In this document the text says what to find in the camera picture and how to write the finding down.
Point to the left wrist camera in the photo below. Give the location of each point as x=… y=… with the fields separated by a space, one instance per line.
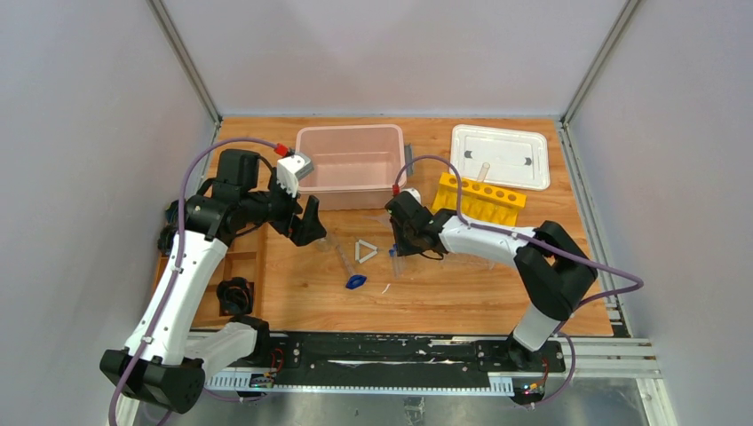
x=291 y=170

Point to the white plastic lid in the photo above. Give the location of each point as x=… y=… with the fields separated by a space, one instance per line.
x=515 y=158

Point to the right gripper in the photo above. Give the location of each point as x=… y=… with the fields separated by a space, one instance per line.
x=404 y=248

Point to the wooden compartment tray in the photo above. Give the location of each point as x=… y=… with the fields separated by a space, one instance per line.
x=244 y=259

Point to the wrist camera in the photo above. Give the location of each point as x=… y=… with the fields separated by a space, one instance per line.
x=414 y=193
x=291 y=170

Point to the rolled dark floral tie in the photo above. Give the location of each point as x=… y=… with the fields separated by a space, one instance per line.
x=235 y=296

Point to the blue plastic clip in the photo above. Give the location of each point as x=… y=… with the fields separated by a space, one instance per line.
x=355 y=281

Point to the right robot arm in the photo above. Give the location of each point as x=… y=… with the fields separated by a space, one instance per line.
x=554 y=271

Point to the yellow test tube rack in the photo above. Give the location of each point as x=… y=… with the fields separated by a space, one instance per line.
x=479 y=201

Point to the clay pipe triangle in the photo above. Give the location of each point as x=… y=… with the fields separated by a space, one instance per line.
x=364 y=251

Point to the clear plastic funnel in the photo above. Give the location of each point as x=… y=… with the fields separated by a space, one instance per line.
x=383 y=219

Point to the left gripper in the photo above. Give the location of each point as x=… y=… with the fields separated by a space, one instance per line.
x=295 y=216

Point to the small glass flask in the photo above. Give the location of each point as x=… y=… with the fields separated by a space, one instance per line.
x=327 y=243

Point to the clear well plate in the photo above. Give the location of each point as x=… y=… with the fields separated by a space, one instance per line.
x=465 y=262

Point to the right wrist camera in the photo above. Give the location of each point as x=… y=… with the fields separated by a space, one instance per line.
x=414 y=193

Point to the blue capped tube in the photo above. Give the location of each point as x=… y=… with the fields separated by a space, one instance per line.
x=397 y=263

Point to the pink plastic bin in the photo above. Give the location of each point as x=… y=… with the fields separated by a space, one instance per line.
x=355 y=166

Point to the glass graduated tube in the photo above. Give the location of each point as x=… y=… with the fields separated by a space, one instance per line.
x=346 y=262

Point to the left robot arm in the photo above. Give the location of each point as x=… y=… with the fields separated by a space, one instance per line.
x=157 y=365

